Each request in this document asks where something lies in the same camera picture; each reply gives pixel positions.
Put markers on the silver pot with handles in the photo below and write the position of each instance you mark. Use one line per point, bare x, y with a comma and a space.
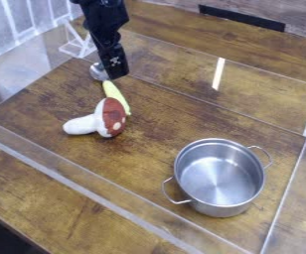
219, 176

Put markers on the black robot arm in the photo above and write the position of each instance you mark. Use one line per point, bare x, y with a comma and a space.
105, 16

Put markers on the clear acrylic front barrier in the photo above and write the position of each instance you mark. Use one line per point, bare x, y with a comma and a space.
156, 219

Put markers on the spoon with yellow handle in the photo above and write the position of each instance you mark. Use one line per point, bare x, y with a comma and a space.
111, 91

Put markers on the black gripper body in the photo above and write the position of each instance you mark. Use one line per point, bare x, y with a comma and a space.
105, 17

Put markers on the clear acrylic triangular stand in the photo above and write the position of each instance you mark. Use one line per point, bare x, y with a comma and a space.
78, 46

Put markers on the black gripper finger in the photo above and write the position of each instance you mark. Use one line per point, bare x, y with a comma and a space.
113, 59

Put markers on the brown and white plush mushroom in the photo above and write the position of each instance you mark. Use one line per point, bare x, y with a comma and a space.
106, 120

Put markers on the black bar on table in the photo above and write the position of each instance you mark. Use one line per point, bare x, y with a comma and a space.
243, 18

